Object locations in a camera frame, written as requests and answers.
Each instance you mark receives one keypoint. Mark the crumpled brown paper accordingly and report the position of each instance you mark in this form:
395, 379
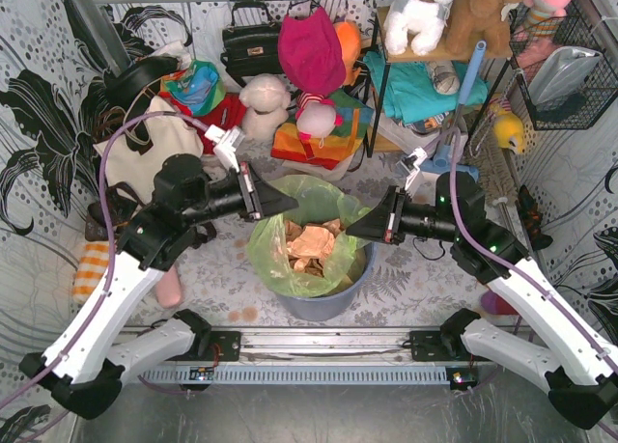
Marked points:
308, 247

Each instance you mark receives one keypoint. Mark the black leather handbag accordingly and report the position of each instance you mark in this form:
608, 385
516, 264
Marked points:
253, 49

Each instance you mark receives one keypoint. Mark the red cloth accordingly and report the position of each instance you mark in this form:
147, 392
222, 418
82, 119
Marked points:
227, 114

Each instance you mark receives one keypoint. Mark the pink eyeglass case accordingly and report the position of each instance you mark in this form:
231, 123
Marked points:
168, 290

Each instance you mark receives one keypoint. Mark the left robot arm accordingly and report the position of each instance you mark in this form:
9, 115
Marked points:
84, 369

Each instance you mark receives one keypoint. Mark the green trash bag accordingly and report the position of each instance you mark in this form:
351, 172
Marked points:
318, 201

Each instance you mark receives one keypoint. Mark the rainbow striped cloth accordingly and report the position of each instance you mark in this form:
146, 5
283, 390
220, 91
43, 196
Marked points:
343, 142

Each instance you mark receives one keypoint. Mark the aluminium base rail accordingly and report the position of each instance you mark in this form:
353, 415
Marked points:
321, 356

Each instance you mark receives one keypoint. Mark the white plush dog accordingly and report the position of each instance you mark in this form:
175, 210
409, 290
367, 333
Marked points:
415, 24

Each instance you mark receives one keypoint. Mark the orange checkered towel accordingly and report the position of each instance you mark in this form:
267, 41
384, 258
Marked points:
92, 266

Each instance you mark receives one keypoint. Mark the blue floor sweeper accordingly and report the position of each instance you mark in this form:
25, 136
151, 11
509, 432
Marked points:
449, 144

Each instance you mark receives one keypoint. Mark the colorful patterned bag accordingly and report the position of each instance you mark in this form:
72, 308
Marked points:
199, 88

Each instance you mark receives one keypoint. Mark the teal folded cloth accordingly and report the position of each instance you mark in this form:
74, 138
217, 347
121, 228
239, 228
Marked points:
410, 95

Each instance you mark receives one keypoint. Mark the pink white plush toy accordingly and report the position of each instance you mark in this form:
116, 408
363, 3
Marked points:
316, 116

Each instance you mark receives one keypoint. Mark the black wire basket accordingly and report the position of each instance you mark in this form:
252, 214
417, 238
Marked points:
583, 108

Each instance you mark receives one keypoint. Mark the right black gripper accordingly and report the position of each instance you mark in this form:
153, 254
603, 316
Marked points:
394, 215

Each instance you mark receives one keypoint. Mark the silver foil pouch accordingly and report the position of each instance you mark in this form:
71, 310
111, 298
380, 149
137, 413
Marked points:
563, 71

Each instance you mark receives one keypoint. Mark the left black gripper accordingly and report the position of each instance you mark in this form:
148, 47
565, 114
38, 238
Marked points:
249, 192

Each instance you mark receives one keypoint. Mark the metal pole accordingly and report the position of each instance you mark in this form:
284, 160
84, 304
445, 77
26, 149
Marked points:
509, 217

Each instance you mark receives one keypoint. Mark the wooden metal shelf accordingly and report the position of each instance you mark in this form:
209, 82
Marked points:
377, 94

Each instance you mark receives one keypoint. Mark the grey sneaker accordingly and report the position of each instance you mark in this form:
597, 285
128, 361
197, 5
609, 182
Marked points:
443, 77

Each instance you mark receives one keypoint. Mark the brown teddy bear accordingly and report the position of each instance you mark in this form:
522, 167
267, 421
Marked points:
486, 19

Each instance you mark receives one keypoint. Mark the yellow plush duck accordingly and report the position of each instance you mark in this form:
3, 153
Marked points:
507, 127

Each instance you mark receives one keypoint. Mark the blue trash bin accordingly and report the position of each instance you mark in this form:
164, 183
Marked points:
333, 304

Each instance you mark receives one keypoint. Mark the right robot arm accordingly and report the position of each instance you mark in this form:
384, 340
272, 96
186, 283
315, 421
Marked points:
574, 365

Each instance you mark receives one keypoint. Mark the cream plush sheep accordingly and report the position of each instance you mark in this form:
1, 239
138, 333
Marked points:
266, 100

